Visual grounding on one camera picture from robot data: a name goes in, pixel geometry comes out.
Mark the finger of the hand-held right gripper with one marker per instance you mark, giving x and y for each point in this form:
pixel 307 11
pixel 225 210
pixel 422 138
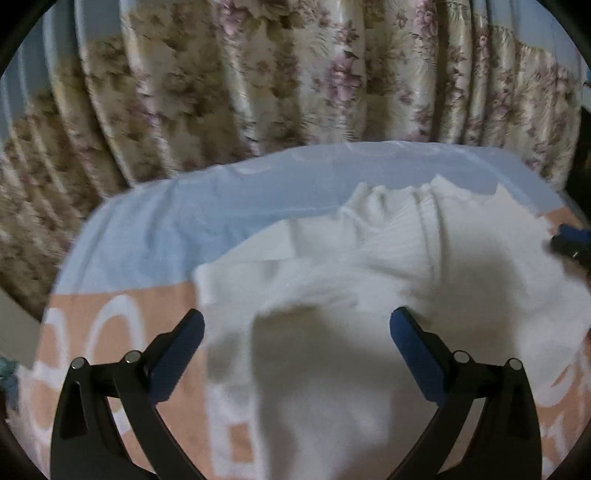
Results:
pixel 572 251
pixel 577 233

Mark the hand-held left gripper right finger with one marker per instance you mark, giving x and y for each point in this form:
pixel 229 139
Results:
pixel 415 355

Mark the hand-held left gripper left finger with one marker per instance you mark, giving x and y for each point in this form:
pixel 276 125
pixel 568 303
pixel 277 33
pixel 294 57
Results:
pixel 178 355

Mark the white knit sweater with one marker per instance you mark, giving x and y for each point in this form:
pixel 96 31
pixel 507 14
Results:
pixel 351 286

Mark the peach and blue patterned bedsheet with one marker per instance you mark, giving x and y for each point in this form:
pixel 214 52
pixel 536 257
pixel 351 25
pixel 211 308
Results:
pixel 152 230

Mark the grey flat board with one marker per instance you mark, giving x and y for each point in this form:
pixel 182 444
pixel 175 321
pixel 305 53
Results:
pixel 18 327

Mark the teal cloth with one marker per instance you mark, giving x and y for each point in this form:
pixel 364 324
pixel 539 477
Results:
pixel 5 367

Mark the blue curtain with floral hem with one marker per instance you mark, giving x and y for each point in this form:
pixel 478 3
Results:
pixel 258 78

